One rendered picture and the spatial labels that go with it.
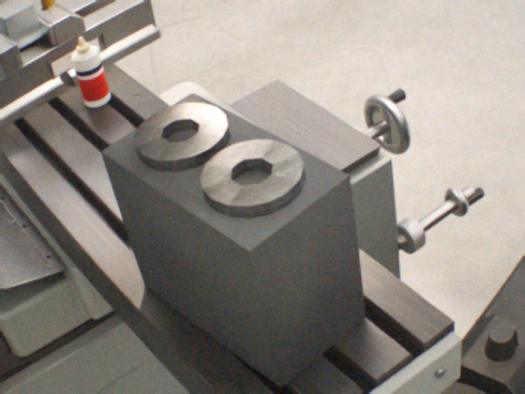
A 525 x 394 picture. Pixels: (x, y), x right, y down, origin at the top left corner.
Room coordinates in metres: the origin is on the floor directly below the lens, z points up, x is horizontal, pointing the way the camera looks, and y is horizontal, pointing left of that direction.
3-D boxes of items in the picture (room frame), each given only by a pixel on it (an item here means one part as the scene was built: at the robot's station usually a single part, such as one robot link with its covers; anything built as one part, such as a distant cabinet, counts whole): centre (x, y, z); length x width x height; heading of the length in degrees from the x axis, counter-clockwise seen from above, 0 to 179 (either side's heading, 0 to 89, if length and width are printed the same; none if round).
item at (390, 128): (1.31, -0.21, 0.60); 0.16 x 0.12 x 0.12; 119
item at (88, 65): (1.13, 0.20, 0.96); 0.04 x 0.04 x 0.11
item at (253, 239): (0.68, 0.03, 1.00); 0.22 x 0.12 x 0.20; 35
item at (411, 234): (1.21, -0.30, 0.48); 0.22 x 0.06 x 0.06; 119
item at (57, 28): (1.26, 0.26, 0.99); 0.12 x 0.06 x 0.04; 31
